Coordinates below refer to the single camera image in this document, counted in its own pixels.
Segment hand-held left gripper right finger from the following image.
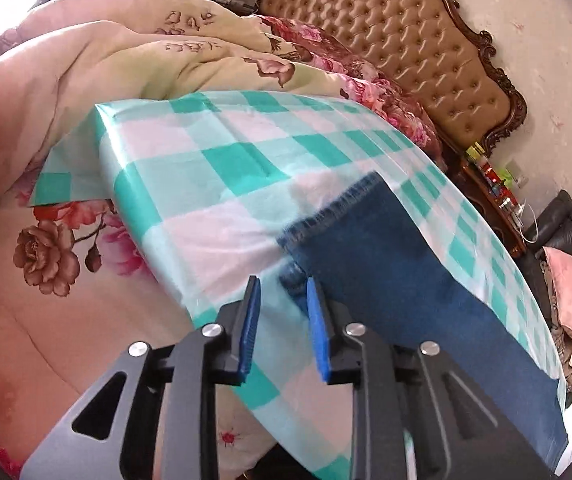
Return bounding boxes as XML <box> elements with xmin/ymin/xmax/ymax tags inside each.
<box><xmin>306</xmin><ymin>276</ymin><xmax>557</xmax><ymax>480</ymax></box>

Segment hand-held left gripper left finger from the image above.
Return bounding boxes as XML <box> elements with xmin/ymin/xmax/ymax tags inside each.
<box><xmin>18</xmin><ymin>276</ymin><xmax>262</xmax><ymax>480</ymax></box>

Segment blue denim pants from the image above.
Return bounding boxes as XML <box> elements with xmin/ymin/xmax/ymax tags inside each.
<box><xmin>276</xmin><ymin>171</ymin><xmax>569</xmax><ymax>461</ymax></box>

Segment green white checkered cloth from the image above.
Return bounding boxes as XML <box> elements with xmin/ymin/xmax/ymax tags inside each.
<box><xmin>28</xmin><ymin>90</ymin><xmax>569</xmax><ymax>480</ymax></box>

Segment pink floral bed sheet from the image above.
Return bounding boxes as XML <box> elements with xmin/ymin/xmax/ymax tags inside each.
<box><xmin>0</xmin><ymin>195</ymin><xmax>277</xmax><ymax>480</ymax></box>

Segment dark wooden nightstand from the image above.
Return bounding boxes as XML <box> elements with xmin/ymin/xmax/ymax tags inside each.
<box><xmin>446</xmin><ymin>150</ymin><xmax>529</xmax><ymax>258</ymax></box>

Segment group of colourful bottles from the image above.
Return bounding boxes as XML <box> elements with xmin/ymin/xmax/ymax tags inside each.
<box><xmin>466</xmin><ymin>142</ymin><xmax>523</xmax><ymax>217</ymax></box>

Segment black leather chair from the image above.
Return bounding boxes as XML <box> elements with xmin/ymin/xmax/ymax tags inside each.
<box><xmin>521</xmin><ymin>190</ymin><xmax>572</xmax><ymax>273</ymax></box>

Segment floral red blanket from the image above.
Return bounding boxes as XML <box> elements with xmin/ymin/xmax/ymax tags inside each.
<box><xmin>253</xmin><ymin>15</ymin><xmax>447</xmax><ymax>171</ymax></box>

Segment beige floral quilt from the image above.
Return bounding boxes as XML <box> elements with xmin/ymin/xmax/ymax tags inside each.
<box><xmin>0</xmin><ymin>0</ymin><xmax>382</xmax><ymax>233</ymax></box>

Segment tufted brown headboard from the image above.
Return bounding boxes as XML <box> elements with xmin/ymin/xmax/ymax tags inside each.
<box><xmin>257</xmin><ymin>0</ymin><xmax>528</xmax><ymax>158</ymax></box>

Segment white cable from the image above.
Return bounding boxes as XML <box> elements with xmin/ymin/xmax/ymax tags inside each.
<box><xmin>513</xmin><ymin>202</ymin><xmax>542</xmax><ymax>246</ymax></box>

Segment white wall socket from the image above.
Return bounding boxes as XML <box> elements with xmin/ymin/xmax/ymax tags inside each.
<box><xmin>508</xmin><ymin>160</ymin><xmax>530</xmax><ymax>186</ymax></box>

